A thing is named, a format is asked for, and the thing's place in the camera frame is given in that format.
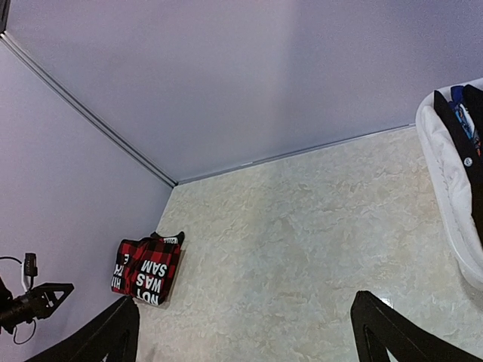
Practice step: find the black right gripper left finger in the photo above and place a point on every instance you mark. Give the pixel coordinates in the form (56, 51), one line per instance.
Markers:
(110, 336)

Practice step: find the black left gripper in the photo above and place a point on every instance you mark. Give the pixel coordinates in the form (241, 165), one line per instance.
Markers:
(40, 303)

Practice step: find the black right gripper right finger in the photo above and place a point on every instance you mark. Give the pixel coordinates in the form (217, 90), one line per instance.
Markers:
(380, 332)

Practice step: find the red black plaid flannel shirt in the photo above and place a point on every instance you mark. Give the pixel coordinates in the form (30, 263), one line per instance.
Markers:
(145, 269)

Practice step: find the white plastic laundry basket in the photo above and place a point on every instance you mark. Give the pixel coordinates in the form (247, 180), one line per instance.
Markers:
(452, 190)

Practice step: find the dark patterned clothes pile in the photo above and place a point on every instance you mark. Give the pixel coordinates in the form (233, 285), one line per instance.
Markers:
(462, 118)

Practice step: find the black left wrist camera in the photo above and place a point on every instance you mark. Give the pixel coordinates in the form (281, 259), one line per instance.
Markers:
(29, 271)

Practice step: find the left aluminium frame post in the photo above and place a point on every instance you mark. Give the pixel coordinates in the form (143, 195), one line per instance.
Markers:
(86, 113)

